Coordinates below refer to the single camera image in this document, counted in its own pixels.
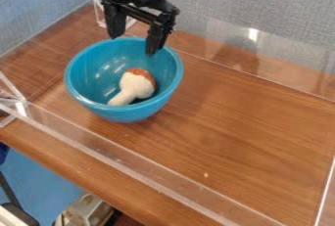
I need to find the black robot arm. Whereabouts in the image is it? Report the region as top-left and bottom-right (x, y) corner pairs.
(101, 0), (180, 56)

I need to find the clear acrylic front barrier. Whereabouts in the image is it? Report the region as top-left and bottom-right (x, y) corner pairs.
(0, 98), (286, 226)

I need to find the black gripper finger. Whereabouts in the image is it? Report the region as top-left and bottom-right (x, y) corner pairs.
(105, 5), (128, 39)
(145, 23), (169, 56)

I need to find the clear acrylic left bracket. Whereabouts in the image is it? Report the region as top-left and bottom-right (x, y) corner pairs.
(0, 71), (28, 128)

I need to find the white power strip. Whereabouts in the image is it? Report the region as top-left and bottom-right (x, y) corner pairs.
(53, 193), (114, 226)

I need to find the clear acrylic back barrier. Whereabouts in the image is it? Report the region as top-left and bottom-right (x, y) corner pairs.
(166, 18), (335, 102)

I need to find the clear acrylic barrier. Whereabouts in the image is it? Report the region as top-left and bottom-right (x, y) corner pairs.
(0, 98), (286, 226)
(166, 18), (335, 102)

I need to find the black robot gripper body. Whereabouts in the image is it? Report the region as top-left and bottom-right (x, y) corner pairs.
(101, 0), (180, 31)

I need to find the blue plastic bowl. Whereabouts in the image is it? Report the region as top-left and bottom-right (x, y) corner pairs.
(65, 37), (184, 122)

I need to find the clear acrylic corner bracket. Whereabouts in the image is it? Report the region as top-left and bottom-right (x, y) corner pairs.
(91, 0), (137, 30)

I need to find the white toy mushroom brown cap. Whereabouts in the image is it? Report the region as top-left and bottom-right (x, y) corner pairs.
(107, 68), (156, 106)

